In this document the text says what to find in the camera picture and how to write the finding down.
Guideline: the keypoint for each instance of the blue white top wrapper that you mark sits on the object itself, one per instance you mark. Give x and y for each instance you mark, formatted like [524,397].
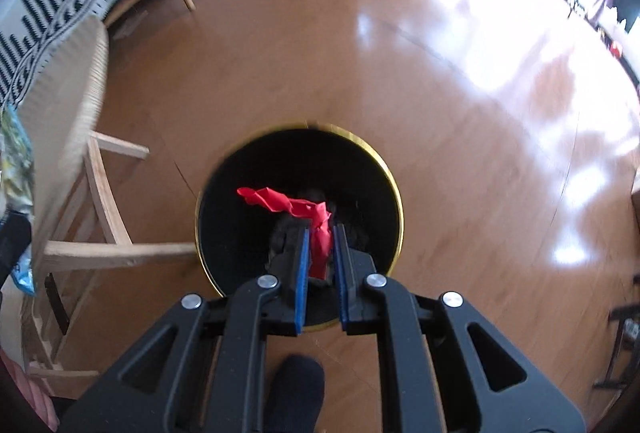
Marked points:
[17,202]

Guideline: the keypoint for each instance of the black gold trash bin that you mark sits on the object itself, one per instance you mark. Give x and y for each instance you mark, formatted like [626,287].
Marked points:
[300,175]

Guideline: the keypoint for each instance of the wooden table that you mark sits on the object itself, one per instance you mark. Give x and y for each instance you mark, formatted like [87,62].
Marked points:
[78,229]

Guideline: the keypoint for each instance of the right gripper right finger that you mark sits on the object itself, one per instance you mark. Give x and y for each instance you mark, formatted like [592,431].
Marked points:
[443,366]

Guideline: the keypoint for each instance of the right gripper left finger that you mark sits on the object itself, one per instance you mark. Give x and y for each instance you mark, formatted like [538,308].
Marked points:
[200,368]

